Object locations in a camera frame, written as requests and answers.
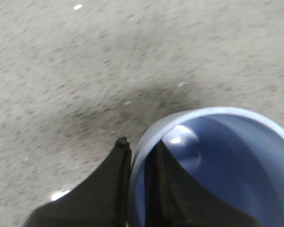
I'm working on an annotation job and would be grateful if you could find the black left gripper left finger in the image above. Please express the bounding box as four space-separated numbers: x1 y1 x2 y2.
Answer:
23 137 132 227

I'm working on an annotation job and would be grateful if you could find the blue plastic cup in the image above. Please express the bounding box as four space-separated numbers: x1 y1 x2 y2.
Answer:
127 107 284 227

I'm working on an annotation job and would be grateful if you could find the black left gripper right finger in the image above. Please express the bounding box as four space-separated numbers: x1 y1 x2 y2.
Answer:
144 141 260 227

